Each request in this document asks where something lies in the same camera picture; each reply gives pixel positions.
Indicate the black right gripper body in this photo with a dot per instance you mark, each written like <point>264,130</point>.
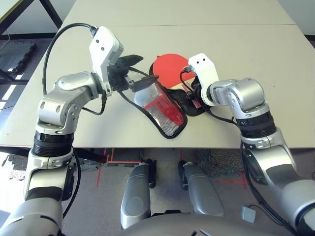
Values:
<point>194,93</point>

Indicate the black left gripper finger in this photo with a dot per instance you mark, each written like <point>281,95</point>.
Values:
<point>131,60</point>
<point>145,82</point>

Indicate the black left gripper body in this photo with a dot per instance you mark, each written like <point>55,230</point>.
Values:
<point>118,76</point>

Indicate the red ping-pong paddle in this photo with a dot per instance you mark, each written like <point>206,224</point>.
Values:
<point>172,66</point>

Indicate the red black paddle case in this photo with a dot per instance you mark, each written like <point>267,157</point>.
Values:
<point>167,118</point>

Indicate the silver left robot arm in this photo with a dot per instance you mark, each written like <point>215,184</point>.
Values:
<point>61,98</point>

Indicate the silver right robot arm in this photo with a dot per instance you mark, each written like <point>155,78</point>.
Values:
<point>246,93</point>

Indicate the grey speckled foam mat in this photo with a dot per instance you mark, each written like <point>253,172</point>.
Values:
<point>19,162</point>
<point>221,159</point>

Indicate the black-framed table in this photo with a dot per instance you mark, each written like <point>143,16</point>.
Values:
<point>53,13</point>

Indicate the red tape cross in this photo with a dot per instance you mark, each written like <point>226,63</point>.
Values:
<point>242,182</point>

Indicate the silver right robot leg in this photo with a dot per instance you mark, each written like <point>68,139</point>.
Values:
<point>204,194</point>

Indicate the silver robot leg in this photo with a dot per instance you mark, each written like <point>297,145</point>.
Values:
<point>135,196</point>
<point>204,194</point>

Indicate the black foam mat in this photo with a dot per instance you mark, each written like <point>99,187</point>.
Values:
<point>14,56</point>

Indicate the silver left robot leg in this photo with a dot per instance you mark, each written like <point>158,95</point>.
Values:
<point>135,196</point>

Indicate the grey pedal box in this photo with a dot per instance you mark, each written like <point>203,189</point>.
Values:
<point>248,214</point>

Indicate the silver robot torso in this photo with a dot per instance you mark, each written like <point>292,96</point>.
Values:
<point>172,226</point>

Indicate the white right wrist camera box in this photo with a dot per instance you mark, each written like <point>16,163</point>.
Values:
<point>204,68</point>

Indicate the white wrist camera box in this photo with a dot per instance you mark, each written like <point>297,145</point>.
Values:
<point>103,46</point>
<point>204,68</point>

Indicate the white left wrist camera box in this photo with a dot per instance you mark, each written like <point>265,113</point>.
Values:
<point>103,46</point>

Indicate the black metal frame bar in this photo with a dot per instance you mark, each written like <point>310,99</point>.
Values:
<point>19,81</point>

